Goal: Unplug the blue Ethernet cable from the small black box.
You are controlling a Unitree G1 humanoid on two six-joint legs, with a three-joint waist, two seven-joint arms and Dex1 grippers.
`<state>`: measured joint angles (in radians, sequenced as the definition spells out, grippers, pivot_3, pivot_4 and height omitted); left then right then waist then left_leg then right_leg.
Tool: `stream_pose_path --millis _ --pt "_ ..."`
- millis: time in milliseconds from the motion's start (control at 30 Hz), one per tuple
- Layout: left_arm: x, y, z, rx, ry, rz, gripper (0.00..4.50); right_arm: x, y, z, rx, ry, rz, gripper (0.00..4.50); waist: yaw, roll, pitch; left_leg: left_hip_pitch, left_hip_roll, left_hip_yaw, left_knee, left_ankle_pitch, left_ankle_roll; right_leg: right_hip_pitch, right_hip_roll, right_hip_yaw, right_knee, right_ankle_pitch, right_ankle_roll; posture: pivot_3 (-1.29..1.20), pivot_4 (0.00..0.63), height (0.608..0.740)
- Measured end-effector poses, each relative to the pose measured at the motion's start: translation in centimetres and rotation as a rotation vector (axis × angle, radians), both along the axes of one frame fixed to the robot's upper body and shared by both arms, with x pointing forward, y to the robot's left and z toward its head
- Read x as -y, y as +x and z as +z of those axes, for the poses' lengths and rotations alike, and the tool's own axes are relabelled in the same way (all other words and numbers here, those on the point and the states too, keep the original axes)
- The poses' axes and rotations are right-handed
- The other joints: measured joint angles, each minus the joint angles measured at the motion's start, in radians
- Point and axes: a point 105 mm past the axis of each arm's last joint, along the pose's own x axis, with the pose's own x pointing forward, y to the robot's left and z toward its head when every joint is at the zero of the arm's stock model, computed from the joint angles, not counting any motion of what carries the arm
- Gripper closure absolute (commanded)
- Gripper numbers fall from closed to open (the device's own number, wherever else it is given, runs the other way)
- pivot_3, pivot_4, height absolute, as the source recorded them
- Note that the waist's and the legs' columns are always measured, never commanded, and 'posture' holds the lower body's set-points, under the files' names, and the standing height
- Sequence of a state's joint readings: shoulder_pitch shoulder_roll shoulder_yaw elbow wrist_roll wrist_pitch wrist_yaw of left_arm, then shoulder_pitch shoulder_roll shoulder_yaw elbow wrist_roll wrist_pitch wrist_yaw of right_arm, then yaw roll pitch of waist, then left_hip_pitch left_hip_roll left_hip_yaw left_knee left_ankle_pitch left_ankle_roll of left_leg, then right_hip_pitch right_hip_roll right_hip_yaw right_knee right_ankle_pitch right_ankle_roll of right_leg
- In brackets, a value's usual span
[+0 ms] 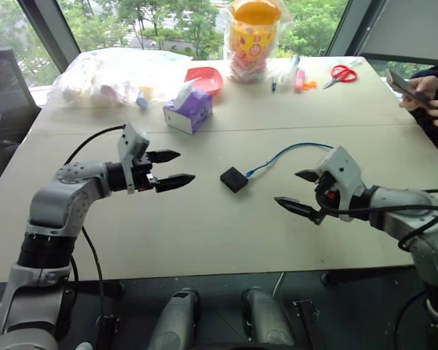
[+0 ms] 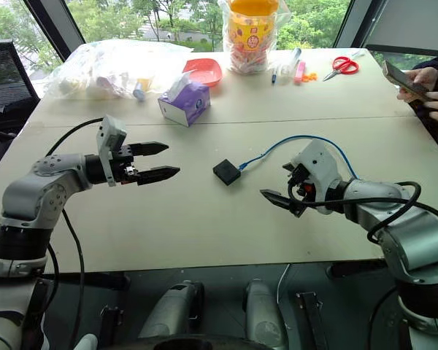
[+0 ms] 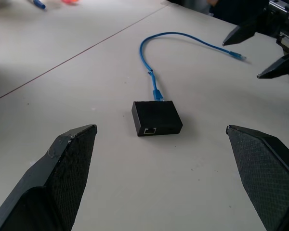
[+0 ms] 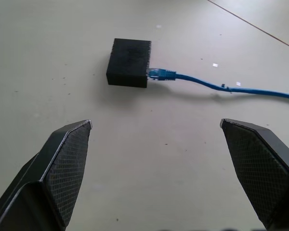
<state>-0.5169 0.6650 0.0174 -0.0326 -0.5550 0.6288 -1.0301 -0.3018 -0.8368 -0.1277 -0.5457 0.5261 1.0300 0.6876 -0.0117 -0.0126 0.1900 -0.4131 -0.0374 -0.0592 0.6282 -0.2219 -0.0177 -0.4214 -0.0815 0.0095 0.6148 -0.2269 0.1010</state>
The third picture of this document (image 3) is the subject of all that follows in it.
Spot blue marker pen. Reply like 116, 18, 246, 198
26, 0, 47, 11

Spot person in dark clothing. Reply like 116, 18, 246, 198
165, 0, 270, 26

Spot small black network box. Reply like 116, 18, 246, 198
131, 100, 184, 138

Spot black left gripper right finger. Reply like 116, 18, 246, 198
225, 124, 289, 231

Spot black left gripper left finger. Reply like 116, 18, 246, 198
0, 124, 98, 231

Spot blue Ethernet cable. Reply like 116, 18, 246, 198
139, 32, 248, 102

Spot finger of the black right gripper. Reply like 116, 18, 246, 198
222, 12, 268, 47
256, 50, 289, 80

